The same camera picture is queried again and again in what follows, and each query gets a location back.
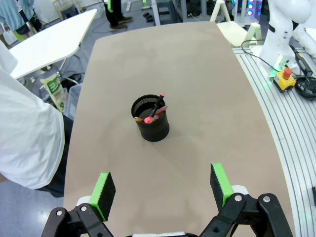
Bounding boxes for yellow emergency stop box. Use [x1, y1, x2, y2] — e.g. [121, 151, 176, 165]
[273, 68, 296, 93]

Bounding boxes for black handheld enabling switch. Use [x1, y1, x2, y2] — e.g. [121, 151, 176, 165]
[292, 45, 315, 76]

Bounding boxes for dark grey step stool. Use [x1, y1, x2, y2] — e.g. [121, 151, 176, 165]
[157, 0, 184, 26]

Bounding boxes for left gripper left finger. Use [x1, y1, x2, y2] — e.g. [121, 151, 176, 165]
[40, 171, 117, 237]

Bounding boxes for cream wooden stool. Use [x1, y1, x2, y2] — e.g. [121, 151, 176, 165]
[209, 0, 263, 48]

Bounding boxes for bag with green print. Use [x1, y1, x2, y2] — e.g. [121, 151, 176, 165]
[40, 75, 68, 112]

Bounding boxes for clear plastic storage bin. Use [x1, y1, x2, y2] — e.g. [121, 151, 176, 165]
[66, 83, 82, 120]

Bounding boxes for black mesh pen holder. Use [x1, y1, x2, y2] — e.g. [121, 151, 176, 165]
[131, 93, 170, 143]

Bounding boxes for white table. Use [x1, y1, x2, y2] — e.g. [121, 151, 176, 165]
[8, 8, 98, 80]

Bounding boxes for black cable bundle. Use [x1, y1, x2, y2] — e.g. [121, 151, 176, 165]
[293, 76, 316, 98]

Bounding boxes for person in striped teal shirt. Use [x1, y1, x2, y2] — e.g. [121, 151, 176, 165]
[0, 0, 43, 38]

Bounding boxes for red translucent pen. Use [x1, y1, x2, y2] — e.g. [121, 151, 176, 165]
[144, 105, 169, 124]

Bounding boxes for grey slotted aluminium base plate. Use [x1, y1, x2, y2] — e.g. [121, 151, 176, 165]
[232, 46, 316, 237]

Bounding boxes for person in white t-shirt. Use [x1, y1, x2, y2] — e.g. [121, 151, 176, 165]
[0, 39, 74, 198]

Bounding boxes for person in black trousers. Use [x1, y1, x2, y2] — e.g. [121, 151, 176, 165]
[105, 0, 134, 32]

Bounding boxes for thin black cable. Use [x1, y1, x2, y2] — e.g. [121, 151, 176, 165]
[241, 39, 275, 70]

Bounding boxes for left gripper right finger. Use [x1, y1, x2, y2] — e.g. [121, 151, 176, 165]
[199, 162, 294, 237]

